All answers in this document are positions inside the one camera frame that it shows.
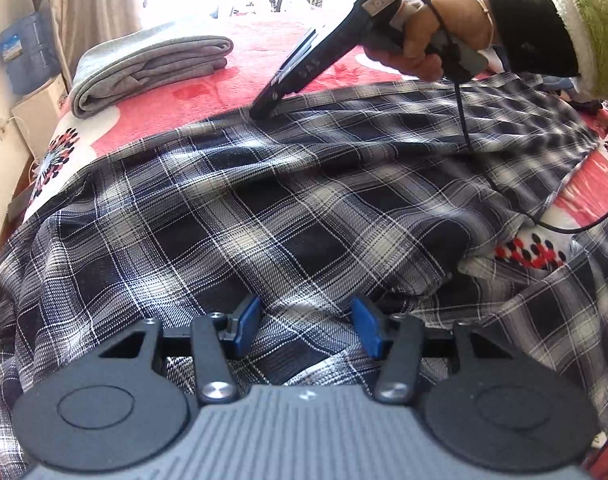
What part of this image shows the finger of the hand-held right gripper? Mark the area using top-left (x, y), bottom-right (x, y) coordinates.
top-left (249, 79), bottom-right (305, 122)

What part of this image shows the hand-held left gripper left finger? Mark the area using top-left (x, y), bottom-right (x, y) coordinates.
top-left (98, 294), bottom-right (263, 407)

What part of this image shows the white water dispenser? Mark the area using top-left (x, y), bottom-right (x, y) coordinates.
top-left (11, 74), bottom-right (70, 161)

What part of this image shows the grey folded cloth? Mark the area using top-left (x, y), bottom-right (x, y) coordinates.
top-left (71, 24), bottom-right (233, 120)

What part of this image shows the red floral blanket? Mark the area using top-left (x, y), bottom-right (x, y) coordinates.
top-left (21, 7), bottom-right (608, 271)

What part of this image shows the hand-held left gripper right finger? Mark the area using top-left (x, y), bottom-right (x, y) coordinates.
top-left (351, 296), bottom-right (516, 403)

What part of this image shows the white power cord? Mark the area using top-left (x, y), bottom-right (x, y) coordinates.
top-left (2, 116), bottom-right (42, 183)

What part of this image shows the beige curtain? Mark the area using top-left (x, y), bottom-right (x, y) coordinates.
top-left (31, 0), bottom-right (144, 81)

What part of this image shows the blue water bottle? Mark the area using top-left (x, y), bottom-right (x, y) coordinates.
top-left (0, 11), bottom-right (60, 97)

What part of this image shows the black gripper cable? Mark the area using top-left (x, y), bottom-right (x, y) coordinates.
top-left (399, 0), bottom-right (608, 235)

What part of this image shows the person's right hand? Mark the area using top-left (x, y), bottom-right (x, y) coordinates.
top-left (401, 0), bottom-right (495, 81)

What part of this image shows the plaid shirt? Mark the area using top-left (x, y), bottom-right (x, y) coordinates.
top-left (0, 72), bottom-right (608, 480)

